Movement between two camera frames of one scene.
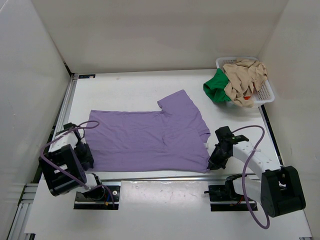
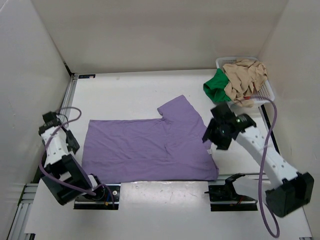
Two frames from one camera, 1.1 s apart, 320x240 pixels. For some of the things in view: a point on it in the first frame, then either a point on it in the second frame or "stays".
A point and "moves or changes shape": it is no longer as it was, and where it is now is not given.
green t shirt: (214, 88) stays
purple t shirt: (171, 140) moves or changes shape
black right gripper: (214, 163) to (223, 144)
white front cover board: (156, 208) stays
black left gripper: (87, 157) to (72, 144)
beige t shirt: (243, 76) stays
